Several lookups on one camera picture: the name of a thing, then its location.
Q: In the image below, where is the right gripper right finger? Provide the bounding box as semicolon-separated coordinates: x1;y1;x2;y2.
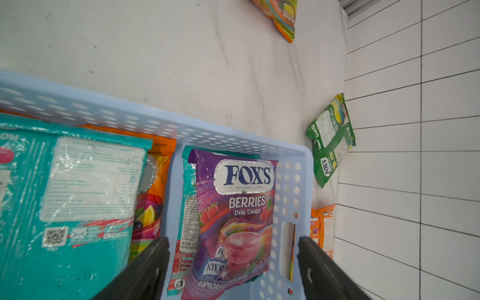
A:
297;236;370;300

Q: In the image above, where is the large light blue basket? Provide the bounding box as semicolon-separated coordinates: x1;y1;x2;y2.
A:
1;70;314;300

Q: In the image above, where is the orange Fox's fruits candy bag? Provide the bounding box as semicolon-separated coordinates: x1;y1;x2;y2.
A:
0;108;177;263

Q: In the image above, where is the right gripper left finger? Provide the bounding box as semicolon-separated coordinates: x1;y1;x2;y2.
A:
93;237;170;300

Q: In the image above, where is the teal candy bag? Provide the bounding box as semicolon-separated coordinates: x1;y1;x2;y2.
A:
1;113;153;300
166;145;263;297

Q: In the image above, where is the green Fox's candy bag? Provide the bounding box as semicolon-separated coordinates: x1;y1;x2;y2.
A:
306;93;356;188

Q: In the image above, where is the lemon blackcurrant Fox's candy bag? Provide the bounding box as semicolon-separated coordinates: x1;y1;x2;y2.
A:
252;0;298;43

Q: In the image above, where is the purple Fox's berries candy bag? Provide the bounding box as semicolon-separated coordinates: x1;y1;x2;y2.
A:
182;149;278;300

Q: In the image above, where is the orange candy bag back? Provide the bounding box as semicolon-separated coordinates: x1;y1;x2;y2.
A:
287;204;336;281

